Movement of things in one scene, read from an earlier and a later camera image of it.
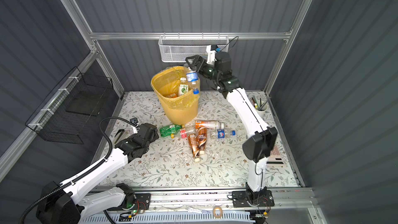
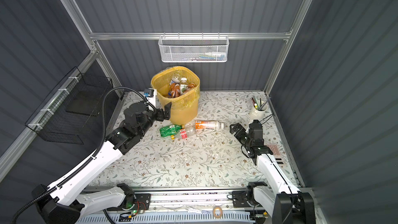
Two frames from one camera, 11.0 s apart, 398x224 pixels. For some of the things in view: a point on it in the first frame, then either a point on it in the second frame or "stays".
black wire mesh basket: (68, 114) stays
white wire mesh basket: (176, 49) stays
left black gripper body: (156, 136) to (151, 116)
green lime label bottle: (183, 87) stays
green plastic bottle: (167, 130) stays
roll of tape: (221, 212) stays
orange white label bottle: (209, 124) stays
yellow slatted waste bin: (179, 104) stays
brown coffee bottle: (202, 138) to (190, 86)
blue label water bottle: (192, 79) to (175, 79)
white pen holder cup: (261, 107) stays
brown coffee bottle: (194, 142) to (174, 90)
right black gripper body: (209, 72) to (243, 136)
